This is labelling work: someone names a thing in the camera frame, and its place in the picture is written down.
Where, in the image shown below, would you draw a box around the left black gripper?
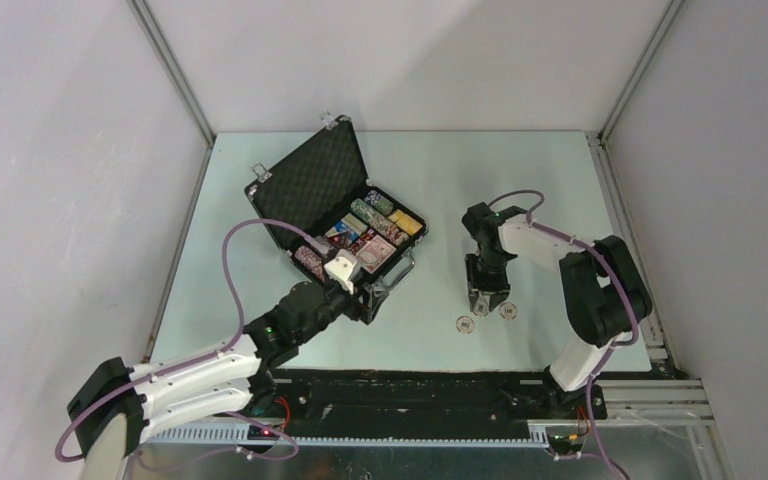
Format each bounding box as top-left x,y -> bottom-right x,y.
296,271 -> 387,344

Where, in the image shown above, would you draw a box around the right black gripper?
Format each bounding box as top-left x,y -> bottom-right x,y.
465,250 -> 510,311

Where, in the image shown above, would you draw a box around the white red chip stack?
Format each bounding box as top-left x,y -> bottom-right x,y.
455,301 -> 519,335

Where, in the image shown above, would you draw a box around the blue patterned card deck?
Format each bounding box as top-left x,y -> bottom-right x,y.
325,213 -> 368,250

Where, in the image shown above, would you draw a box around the black poker set case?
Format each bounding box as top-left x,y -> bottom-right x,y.
246,115 -> 428,299

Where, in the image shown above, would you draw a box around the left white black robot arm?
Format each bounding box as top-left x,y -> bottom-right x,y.
55,281 -> 390,463

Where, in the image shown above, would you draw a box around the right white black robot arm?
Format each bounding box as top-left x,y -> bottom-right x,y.
461,203 -> 653,418

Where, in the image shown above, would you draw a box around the red playing card deck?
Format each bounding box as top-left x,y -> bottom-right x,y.
355,236 -> 396,274

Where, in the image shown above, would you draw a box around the red dice in case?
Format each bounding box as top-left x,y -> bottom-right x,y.
347,229 -> 377,256

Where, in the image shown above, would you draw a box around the red white chip row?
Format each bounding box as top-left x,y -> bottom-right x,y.
294,245 -> 325,281

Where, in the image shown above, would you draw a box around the green poker chip stack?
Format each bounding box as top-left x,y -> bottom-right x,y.
350,199 -> 409,246

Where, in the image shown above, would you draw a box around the yellow poker chip stack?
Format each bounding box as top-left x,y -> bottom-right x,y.
388,209 -> 424,237

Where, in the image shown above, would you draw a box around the blue white chip stack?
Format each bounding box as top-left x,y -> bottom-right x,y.
364,189 -> 395,217

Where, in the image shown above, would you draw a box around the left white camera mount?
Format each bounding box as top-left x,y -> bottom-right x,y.
323,249 -> 362,296

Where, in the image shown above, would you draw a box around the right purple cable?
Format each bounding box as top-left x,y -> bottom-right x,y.
486,190 -> 642,480

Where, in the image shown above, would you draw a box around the purple cable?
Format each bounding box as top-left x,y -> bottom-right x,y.
486,190 -> 642,480
53,219 -> 332,465

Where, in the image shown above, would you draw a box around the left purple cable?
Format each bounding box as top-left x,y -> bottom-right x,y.
53,219 -> 332,465

